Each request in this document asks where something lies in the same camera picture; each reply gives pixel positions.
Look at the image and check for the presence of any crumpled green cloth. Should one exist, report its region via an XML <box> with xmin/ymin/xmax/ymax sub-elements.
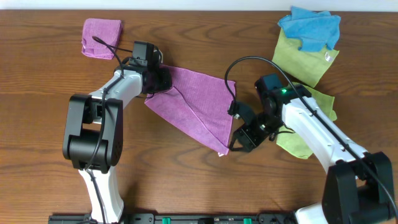
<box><xmin>276</xmin><ymin>85</ymin><xmax>337</xmax><ymax>159</ymax></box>

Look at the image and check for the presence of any right black cable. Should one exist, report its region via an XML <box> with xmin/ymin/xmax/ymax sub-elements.
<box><xmin>224</xmin><ymin>55</ymin><xmax>398</xmax><ymax>218</ymax></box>

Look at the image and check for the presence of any purple microfiber cloth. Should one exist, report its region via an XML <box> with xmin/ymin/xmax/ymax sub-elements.
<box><xmin>145</xmin><ymin>66</ymin><xmax>233</xmax><ymax>156</ymax></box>

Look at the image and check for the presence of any blue microfiber cloth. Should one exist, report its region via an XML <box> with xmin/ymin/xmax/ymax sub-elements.
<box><xmin>278</xmin><ymin>6</ymin><xmax>341</xmax><ymax>52</ymax></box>

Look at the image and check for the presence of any left black cable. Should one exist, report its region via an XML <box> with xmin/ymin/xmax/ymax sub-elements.
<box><xmin>77</xmin><ymin>35</ymin><xmax>134</xmax><ymax>224</ymax></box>

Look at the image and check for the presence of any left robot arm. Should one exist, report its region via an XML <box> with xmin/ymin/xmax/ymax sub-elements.
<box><xmin>49</xmin><ymin>41</ymin><xmax>172</xmax><ymax>223</ymax></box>

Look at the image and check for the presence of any flat green cloth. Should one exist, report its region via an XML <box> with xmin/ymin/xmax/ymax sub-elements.
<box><xmin>272</xmin><ymin>29</ymin><xmax>339</xmax><ymax>88</ymax></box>

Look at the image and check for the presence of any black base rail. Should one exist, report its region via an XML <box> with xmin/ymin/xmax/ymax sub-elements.
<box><xmin>47</xmin><ymin>212</ymin><xmax>299</xmax><ymax>224</ymax></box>

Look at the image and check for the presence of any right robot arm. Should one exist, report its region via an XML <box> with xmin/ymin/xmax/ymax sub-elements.
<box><xmin>228</xmin><ymin>74</ymin><xmax>397</xmax><ymax>223</ymax></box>

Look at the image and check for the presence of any black cable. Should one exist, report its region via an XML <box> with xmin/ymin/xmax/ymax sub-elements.
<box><xmin>224</xmin><ymin>55</ymin><xmax>398</xmax><ymax>218</ymax></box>
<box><xmin>77</xmin><ymin>35</ymin><xmax>134</xmax><ymax>224</ymax></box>

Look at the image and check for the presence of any folded purple cloth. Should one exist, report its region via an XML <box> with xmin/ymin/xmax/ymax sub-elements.
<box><xmin>81</xmin><ymin>18</ymin><xmax>123</xmax><ymax>60</ymax></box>

